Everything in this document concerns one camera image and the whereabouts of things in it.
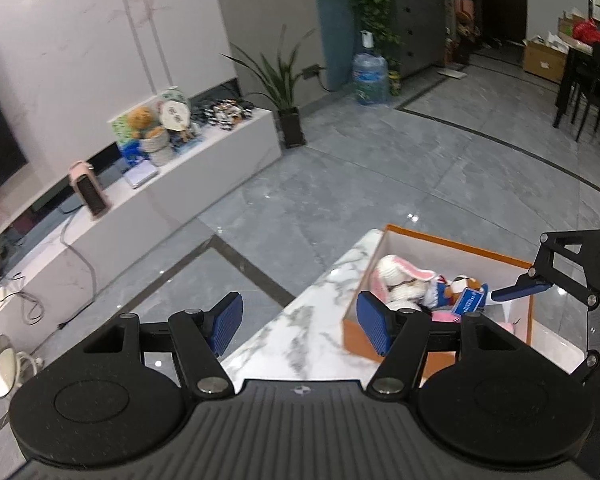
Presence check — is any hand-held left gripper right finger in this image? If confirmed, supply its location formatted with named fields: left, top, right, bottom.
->
left=356, top=290, right=525, bottom=396

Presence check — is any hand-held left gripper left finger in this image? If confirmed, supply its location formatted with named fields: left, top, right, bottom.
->
left=82, top=291, right=244, bottom=397

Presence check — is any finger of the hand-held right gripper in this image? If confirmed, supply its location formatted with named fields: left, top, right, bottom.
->
left=491, top=229, right=600, bottom=307
left=572, top=349, right=600, bottom=388

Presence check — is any raccoon plush toy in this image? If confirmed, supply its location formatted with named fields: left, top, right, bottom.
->
left=442, top=274, right=488, bottom=317

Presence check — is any orange box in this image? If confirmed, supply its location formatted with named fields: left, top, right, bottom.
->
left=342, top=224, right=537, bottom=378

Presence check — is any white bunny plush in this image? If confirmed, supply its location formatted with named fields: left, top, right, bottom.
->
left=369, top=255, right=438, bottom=306

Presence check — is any blue and red plush doll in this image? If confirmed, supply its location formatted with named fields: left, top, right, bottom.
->
left=427, top=274, right=451, bottom=308

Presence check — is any white marble TV console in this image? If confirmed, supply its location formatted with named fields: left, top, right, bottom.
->
left=0, top=107, right=283, bottom=333

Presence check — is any white laptop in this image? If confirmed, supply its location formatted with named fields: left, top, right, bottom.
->
left=125, top=165, right=159, bottom=189

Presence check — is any pink heater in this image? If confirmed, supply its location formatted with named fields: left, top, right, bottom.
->
left=69, top=160, right=112, bottom=220

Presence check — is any potted plant with long leaves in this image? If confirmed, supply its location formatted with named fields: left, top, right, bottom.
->
left=220, top=25, right=326, bottom=150

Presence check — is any white round fan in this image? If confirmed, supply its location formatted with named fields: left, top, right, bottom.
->
left=157, top=97, right=192, bottom=132

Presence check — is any brown teddy bear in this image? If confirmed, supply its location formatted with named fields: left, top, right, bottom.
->
left=127, top=106, right=160, bottom=139

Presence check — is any white rolling stool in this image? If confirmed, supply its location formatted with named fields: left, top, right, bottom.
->
left=0, top=334, right=46, bottom=401

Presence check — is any cardboard box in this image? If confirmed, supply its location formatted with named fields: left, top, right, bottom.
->
left=522, top=37, right=571, bottom=83

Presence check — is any blue water bottle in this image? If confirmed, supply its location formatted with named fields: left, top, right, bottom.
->
left=352, top=30, right=392, bottom=106

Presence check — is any red bag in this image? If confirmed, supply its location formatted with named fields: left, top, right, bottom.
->
left=572, top=17, right=600, bottom=53

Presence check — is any shoe rack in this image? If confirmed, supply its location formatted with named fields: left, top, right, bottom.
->
left=445, top=0, right=481, bottom=63

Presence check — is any grey drawer cabinet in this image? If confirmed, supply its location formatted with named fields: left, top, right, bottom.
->
left=390, top=0, right=451, bottom=78

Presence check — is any black television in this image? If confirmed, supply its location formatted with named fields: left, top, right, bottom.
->
left=0, top=50, right=28, bottom=206

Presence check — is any black heater cable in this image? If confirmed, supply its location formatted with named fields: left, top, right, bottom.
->
left=60, top=212, right=101, bottom=323

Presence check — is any black looped cable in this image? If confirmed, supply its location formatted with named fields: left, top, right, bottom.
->
left=2, top=280, right=46, bottom=331

